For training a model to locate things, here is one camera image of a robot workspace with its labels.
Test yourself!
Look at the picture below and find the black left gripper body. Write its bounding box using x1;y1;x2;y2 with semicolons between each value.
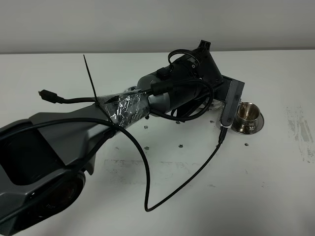
157;48;224;114

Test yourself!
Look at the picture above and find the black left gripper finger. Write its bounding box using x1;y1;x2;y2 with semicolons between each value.
196;40;211;53

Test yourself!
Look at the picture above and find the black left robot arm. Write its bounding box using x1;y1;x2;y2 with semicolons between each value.
0;40;225;236

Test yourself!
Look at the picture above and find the front stainless steel teacup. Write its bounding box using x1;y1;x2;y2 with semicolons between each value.
236;102;260;120

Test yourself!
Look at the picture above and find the front stainless steel saucer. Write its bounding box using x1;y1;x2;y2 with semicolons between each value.
231;113;264;135

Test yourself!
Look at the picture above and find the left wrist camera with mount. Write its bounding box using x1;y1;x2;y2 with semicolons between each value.
214;75;245;128

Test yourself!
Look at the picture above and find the black cable tie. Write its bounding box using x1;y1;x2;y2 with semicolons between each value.
83;55;114;125

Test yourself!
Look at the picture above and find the black left camera cable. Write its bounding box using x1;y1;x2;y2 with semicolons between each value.
0;49;228;212

